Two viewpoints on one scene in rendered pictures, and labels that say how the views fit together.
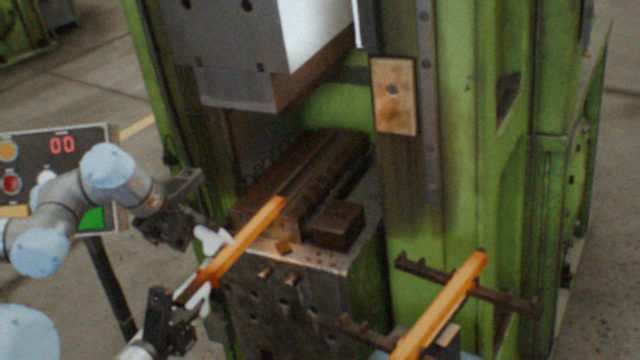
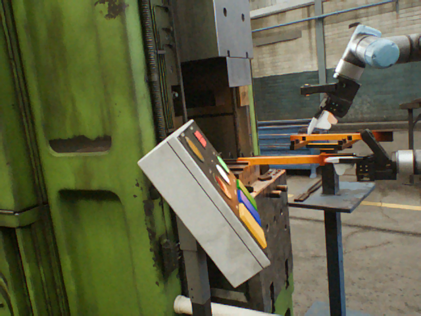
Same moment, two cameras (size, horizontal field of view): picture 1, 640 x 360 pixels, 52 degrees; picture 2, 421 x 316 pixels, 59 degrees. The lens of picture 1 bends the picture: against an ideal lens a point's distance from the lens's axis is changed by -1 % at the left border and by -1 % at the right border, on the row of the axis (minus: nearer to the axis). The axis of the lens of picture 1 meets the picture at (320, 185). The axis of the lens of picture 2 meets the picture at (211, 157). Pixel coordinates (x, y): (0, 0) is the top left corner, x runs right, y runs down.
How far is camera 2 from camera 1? 221 cm
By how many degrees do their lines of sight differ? 88
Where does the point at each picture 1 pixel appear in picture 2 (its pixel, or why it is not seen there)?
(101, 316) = not seen: outside the picture
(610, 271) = not seen: hidden behind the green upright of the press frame
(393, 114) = (244, 94)
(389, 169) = (241, 131)
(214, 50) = (234, 45)
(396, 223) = not seen: hidden behind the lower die
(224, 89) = (237, 72)
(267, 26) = (248, 29)
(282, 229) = (254, 171)
